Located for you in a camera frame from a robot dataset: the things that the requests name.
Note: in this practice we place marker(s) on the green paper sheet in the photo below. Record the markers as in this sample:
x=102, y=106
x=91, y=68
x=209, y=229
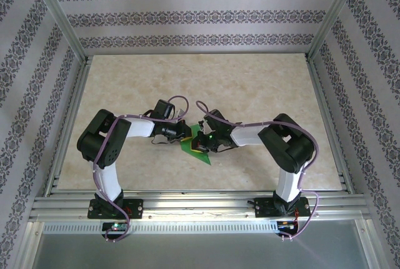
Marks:
x=200, y=156

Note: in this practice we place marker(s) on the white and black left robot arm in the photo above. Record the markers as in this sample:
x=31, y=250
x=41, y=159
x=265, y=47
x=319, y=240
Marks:
x=140, y=128

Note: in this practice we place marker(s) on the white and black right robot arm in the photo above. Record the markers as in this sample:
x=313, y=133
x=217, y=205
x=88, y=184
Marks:
x=287, y=144

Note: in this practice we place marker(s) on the left controller board green light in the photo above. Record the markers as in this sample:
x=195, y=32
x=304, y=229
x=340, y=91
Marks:
x=115, y=227

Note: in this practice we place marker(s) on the right controller board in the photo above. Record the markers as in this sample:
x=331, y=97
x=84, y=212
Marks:
x=287, y=225

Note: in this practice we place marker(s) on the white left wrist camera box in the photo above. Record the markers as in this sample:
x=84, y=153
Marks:
x=180, y=113

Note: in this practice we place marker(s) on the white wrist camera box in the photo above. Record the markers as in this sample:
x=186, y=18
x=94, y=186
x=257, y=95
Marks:
x=180, y=113
x=203, y=124

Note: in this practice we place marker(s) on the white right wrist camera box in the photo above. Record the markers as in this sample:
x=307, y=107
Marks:
x=203, y=124

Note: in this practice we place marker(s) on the aluminium rail beam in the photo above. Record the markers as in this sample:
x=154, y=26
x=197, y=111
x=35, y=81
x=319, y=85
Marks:
x=200, y=206

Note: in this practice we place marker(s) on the aluminium left side rail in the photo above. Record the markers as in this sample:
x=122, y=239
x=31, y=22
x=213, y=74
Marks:
x=75, y=100

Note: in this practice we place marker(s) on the aluminium rail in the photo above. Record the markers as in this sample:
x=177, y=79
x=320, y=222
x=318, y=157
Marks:
x=322, y=100
x=75, y=100

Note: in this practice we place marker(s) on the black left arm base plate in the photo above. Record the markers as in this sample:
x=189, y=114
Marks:
x=134, y=209

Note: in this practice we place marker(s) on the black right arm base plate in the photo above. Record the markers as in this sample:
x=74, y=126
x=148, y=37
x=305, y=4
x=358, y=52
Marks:
x=265, y=209

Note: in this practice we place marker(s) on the aluminium right side rail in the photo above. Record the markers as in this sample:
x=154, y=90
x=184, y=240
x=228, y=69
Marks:
x=322, y=100

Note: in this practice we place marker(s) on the aluminium left corner post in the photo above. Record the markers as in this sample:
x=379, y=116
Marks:
x=61, y=15

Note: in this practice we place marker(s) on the aluminium corner post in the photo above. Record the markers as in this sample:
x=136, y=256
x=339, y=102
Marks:
x=61, y=15
x=334, y=15

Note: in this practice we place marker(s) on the aluminium right corner post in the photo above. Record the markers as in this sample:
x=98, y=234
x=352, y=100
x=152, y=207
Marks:
x=334, y=15

